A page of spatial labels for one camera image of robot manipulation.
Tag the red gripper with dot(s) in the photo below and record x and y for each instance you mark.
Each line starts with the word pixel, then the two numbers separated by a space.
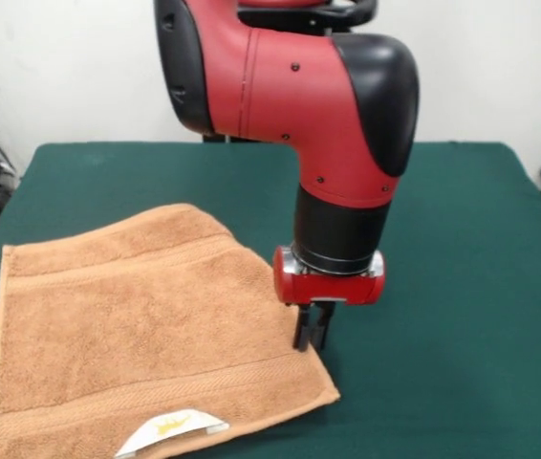
pixel 332 287

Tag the tan terry towel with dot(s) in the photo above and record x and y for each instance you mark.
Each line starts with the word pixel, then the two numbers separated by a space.
pixel 132 334

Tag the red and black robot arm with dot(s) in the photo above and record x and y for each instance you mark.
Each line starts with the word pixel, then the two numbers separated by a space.
pixel 299 95

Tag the dark green table cloth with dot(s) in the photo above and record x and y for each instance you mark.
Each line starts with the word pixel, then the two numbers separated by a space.
pixel 442 287

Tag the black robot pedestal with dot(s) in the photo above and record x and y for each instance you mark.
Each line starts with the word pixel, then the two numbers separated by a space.
pixel 318 19

